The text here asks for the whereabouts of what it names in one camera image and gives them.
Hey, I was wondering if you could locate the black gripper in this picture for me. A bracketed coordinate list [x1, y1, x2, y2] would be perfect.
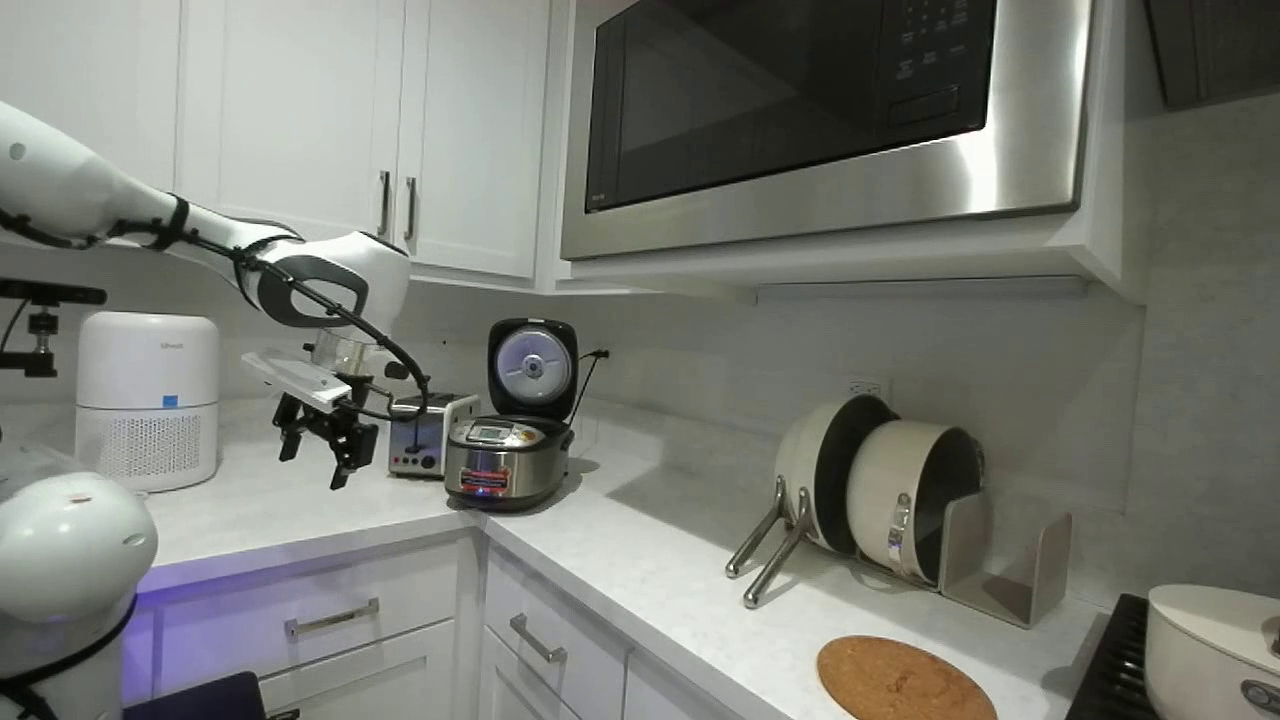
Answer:
[274, 375, 383, 491]

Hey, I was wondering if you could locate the white polka dot toaster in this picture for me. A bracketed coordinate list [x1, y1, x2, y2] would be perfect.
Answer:
[383, 391, 479, 481]

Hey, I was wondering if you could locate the white air purifier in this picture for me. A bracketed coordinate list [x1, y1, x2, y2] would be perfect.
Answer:
[71, 307, 225, 497]

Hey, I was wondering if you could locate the white counter drawer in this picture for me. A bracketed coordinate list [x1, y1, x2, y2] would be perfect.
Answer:
[479, 550, 634, 720]
[149, 535, 472, 699]

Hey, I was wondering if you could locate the silver rice cooker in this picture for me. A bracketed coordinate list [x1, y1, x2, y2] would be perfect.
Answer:
[441, 312, 614, 517]

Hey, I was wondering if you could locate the white upper cabinet door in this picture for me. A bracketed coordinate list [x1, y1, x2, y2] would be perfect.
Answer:
[178, 0, 406, 246]
[396, 0, 556, 285]

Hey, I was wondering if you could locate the white upper cabinet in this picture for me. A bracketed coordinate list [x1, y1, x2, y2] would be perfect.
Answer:
[0, 0, 185, 191]

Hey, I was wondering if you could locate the cream saucepan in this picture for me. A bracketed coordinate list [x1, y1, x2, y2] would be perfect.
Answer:
[844, 418, 993, 592]

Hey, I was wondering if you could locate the stainless steel microwave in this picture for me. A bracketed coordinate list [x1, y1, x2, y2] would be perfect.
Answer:
[562, 0, 1097, 263]

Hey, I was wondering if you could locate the round cork trivet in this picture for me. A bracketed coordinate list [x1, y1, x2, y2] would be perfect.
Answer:
[814, 634, 1002, 720]

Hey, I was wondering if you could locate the grey pan rack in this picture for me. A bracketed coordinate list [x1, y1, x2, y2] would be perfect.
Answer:
[931, 491, 1075, 630]

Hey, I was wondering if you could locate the black gas cooktop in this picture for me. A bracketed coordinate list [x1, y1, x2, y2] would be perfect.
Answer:
[1064, 592, 1162, 720]

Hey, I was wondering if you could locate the white lidded pot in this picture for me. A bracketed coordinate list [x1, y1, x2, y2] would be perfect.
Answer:
[1144, 580, 1280, 720]

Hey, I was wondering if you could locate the dark range hood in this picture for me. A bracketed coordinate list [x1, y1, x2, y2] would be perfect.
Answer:
[1139, 0, 1280, 112]

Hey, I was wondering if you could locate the black camera on stand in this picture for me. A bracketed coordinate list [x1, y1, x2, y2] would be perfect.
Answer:
[0, 276, 108, 386]

